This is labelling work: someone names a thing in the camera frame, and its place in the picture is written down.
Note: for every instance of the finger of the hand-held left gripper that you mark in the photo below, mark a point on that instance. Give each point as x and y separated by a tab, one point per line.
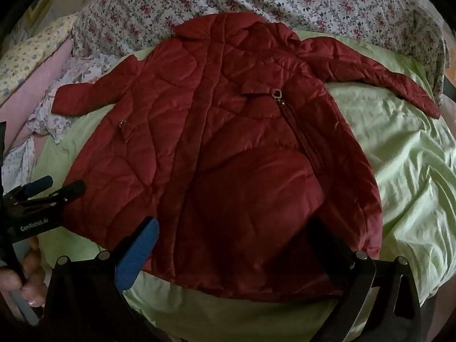
71	189
37	184

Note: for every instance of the light green blanket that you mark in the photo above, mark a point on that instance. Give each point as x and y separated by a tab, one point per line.
392	149

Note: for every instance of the pink pillow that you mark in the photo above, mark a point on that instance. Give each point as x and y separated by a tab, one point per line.
39	85

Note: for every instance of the yellow floral pillow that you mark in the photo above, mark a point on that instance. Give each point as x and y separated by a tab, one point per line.
32	53

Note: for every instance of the person's left hand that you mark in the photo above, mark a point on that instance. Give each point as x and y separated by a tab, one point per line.
35	288

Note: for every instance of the white floral frilled cloth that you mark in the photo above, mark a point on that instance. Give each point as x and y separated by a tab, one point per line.
74	71

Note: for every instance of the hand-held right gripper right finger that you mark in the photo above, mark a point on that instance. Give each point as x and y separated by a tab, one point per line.
335	253

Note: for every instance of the red quilted jacket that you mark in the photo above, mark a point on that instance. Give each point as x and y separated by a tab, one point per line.
213	149

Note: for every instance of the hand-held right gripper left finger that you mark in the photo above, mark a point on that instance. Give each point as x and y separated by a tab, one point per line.
139	253

